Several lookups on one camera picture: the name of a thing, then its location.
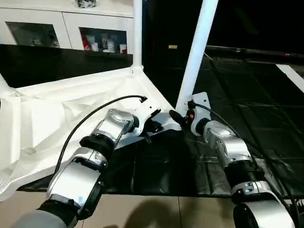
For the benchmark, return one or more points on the white plastic table leg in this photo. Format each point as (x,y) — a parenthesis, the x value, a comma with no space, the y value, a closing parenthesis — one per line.
(137,33)
(194,57)
(4,85)

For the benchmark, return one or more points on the white plastic table top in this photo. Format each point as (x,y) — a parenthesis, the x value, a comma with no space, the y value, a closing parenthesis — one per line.
(47,118)

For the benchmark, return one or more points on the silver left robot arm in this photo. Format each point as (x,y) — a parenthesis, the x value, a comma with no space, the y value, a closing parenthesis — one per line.
(90,161)

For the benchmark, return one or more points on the black mat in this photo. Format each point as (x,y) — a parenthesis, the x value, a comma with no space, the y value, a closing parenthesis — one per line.
(256,104)

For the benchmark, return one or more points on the small brown label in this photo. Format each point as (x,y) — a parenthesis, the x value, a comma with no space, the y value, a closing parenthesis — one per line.
(173,47)

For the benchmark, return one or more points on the black cabinet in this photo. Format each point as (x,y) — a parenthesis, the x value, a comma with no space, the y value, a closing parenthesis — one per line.
(161,26)

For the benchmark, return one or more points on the black flat monitor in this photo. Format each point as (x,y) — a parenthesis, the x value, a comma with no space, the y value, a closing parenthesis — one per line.
(256,51)

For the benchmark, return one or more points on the white flat strip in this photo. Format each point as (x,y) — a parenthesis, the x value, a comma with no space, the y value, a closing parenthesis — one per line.
(290,77)

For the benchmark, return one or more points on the white glass-door cabinet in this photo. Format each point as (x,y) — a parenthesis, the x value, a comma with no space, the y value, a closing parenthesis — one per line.
(61,28)

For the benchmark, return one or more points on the grey object on cabinet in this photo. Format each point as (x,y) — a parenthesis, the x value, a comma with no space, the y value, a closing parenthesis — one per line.
(86,3)

